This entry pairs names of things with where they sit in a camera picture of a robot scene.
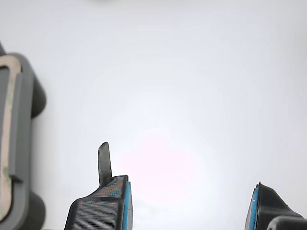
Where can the tan rectangular frame gasket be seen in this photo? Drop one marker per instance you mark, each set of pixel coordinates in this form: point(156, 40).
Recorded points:
point(14, 65)

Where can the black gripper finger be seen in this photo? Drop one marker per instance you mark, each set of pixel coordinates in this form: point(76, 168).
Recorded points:
point(268, 203)
point(100, 208)

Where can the gray tabbed holder plate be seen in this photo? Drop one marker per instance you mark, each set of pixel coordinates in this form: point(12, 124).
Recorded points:
point(24, 134)

